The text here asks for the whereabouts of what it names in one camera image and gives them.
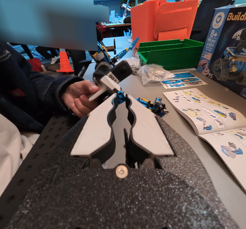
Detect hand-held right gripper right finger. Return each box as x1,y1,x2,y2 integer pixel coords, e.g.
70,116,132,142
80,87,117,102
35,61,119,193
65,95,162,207
124,94,175,169

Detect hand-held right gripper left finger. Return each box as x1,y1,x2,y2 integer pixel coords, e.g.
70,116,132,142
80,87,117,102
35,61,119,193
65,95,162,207
70,94,118,164

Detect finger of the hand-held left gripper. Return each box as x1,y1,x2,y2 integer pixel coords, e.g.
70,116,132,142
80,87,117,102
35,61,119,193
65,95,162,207
100,75,122,93

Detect person's left forearm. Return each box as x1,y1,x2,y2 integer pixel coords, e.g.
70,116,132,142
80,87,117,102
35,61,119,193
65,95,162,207
0,42,84,133

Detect grey desk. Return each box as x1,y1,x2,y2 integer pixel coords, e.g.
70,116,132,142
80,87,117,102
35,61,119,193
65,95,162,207
83,36,246,229

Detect person's left hand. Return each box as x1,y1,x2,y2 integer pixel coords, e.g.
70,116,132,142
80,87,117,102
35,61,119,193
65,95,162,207
61,80,100,118

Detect clear plastic bag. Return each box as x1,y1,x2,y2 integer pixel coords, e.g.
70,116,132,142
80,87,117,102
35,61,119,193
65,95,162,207
137,64,175,85
123,57,143,76

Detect toy tracked excavator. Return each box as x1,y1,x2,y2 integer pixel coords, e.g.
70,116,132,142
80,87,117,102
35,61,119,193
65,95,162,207
91,37,140,73

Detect blue yellow toy vehicle assembly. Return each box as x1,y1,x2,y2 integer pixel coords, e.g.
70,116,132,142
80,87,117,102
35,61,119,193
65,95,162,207
135,97,169,117

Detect green storage bin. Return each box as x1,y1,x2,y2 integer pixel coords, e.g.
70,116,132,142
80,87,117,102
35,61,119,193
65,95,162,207
138,38,204,71

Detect orange traffic cone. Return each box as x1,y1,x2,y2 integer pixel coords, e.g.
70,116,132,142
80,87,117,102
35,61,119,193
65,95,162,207
56,48,74,73

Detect black perforated panel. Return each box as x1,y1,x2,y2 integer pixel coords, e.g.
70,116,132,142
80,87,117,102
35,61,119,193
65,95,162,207
0,115,81,228

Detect orange storage bin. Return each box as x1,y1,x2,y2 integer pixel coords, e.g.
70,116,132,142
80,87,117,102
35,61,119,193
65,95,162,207
130,0,199,50

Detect open instruction booklet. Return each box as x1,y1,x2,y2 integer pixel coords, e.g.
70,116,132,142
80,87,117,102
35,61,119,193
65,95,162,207
163,88,246,193

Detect blue sticker sheet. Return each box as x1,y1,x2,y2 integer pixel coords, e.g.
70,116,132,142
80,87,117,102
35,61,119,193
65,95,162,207
160,72,208,89

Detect red bag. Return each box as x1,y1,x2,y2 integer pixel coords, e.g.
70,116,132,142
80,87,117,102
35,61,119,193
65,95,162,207
27,58,44,73

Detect white shirt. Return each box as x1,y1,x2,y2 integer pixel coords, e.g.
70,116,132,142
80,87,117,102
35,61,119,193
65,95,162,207
0,114,40,197

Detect dark blue toy kit box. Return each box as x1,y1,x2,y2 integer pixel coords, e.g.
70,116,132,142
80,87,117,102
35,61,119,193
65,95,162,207
196,4,246,100

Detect black storage bin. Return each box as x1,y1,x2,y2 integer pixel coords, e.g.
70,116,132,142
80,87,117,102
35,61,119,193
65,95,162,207
190,0,244,43

